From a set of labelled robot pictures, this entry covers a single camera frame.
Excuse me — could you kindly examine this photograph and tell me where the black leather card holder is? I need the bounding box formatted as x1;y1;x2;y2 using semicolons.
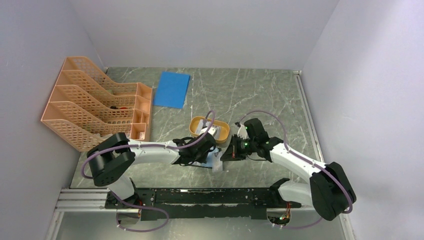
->
188;147;223;169

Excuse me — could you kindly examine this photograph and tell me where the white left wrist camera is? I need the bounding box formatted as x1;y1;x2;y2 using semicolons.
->
201;126;219;139

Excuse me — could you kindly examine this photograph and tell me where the white VIP card stack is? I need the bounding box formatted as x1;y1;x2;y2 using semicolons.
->
194;119;221;140

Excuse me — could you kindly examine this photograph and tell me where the blue folder sheet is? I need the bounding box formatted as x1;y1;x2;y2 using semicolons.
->
153;71;190;109

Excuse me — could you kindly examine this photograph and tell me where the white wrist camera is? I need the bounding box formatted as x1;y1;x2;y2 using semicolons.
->
237;124;249;139
201;126;219;139

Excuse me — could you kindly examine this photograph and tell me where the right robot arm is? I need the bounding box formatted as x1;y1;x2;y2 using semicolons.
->
220;118;357;221

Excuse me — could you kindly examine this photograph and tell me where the peach plastic file organizer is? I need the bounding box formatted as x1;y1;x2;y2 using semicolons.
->
40;56;153;152

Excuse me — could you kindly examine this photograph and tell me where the yellow oval tray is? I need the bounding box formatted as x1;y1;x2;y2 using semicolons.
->
189;116;230;144

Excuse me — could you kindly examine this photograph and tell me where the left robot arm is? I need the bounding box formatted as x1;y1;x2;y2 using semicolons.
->
82;132;220;208

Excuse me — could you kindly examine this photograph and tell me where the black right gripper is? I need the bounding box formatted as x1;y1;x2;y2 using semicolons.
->
220;134;257;161

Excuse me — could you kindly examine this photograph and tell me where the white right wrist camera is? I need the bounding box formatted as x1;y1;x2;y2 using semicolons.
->
237;124;249;139

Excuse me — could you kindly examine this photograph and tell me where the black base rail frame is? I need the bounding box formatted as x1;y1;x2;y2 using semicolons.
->
125;184;302;220

